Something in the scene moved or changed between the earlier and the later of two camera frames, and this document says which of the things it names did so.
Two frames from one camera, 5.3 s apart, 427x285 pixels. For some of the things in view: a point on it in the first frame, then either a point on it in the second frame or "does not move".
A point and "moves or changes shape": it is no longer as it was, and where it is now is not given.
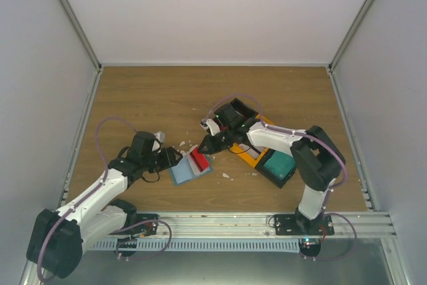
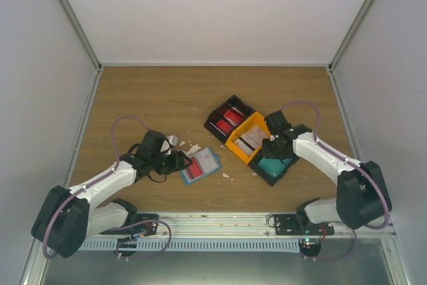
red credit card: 199,159 -> 194,170
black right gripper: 212,146 -> 266,152
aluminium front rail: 353,223 does not move
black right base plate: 289,225 does not move
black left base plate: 147,229 does not move
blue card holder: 187,168 moves or changes shape
